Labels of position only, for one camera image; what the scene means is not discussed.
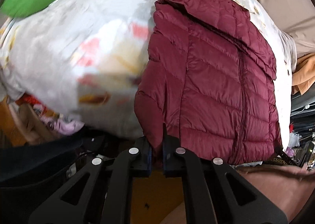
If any pile of colourful clothes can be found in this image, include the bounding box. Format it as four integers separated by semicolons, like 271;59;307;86
15;93;84;137

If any maroon quilted puffer jacket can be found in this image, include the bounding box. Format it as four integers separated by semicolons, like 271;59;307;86
134;0;283;165

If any white floral blanket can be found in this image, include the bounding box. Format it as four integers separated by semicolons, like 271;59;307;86
1;0;296;147

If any beige bed sheet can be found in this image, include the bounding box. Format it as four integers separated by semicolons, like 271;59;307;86
258;0;314;57

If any orange hanging garment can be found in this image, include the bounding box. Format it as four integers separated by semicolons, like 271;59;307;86
292;53;315;95

